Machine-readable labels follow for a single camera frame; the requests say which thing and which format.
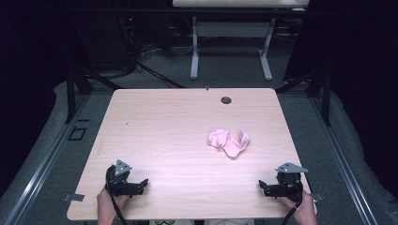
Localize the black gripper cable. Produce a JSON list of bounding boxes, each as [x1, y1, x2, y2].
[[104, 165, 130, 225], [281, 178, 305, 225]]

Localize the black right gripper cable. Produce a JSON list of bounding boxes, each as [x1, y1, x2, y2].
[[281, 178, 305, 225]]

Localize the black metal stand frame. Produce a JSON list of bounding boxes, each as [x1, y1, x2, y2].
[[65, 61, 127, 125], [275, 62, 333, 128]]

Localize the white-legged background table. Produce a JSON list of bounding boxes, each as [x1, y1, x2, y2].
[[171, 0, 311, 82]]

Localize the pink cloth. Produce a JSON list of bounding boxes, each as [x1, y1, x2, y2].
[[207, 127, 252, 159]]

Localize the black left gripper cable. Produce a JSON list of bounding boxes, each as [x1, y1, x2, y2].
[[104, 165, 130, 225]]

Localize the black floor cables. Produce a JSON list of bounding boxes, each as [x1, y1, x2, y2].
[[136, 43, 190, 90]]

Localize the aluminium floor rail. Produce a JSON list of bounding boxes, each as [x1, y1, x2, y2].
[[309, 96, 380, 225], [2, 93, 92, 225]]

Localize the person's right hand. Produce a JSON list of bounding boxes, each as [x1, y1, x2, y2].
[[277, 189, 318, 218]]

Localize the dark equipment rack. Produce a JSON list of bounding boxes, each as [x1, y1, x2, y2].
[[73, 0, 148, 71]]

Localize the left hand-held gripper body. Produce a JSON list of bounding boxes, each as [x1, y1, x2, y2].
[[105, 159, 142, 198]]

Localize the person's left hand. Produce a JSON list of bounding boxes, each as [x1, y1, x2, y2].
[[96, 187, 130, 218]]

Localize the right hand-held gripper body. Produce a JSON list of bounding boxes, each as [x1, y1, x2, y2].
[[264, 161, 310, 203]]

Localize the black tape square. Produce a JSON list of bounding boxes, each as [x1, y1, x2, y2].
[[67, 126, 88, 142]]

